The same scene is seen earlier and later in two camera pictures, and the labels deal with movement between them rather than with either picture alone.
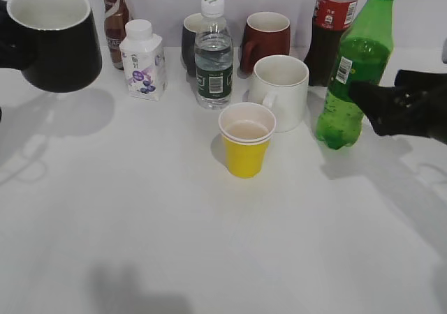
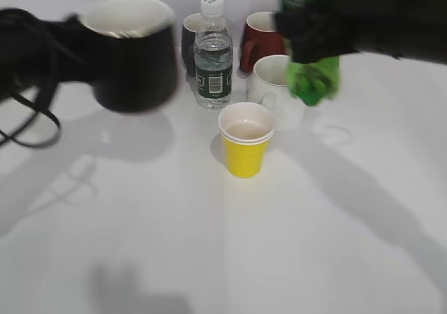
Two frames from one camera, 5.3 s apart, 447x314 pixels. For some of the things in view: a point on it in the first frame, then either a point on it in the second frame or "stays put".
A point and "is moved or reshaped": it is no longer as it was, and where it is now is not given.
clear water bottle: x=213 y=56 stays put
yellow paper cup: x=246 y=129 stays put
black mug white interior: x=60 y=50 is moved or reshaped
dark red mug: x=267 y=33 stays put
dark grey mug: x=190 y=26 stays put
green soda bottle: x=364 y=54 -> x=316 y=81
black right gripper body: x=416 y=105 -> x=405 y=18
